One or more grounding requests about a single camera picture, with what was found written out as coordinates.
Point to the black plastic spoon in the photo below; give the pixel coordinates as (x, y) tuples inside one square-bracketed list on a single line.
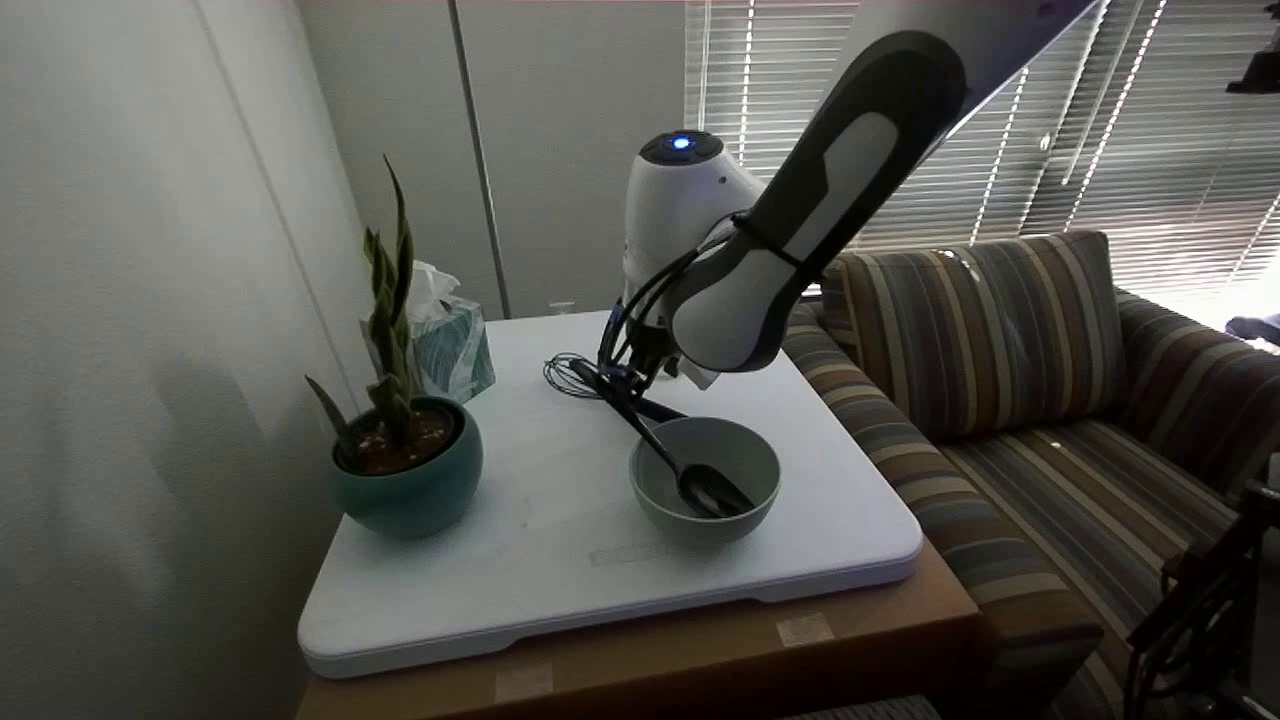
[(712, 488)]

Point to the white table board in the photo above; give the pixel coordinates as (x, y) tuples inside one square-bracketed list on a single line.
[(561, 534)]

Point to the black mounted device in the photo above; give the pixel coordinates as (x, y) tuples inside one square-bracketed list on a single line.
[(1263, 62)]

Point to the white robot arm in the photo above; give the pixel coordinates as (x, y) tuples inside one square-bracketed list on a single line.
[(803, 212)]

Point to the striped back cushion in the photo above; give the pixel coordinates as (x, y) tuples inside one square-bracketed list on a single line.
[(974, 335)]

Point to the snake plant in teal pot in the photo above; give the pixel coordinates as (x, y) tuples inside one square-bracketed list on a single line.
[(405, 485)]

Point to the white window blinds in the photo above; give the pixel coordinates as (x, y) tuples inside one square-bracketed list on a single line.
[(1146, 146)]

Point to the wooden table base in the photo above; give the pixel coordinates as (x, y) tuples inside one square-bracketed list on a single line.
[(745, 655)]

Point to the black tripod stand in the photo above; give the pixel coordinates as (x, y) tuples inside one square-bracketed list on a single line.
[(1200, 612)]

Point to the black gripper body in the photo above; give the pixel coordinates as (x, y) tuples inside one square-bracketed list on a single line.
[(643, 342)]

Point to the pale green bowl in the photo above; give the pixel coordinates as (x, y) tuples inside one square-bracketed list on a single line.
[(693, 531)]

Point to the striped sofa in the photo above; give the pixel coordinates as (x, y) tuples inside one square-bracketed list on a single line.
[(1064, 507)]

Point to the teal patterned tissue box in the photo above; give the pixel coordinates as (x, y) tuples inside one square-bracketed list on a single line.
[(452, 352)]

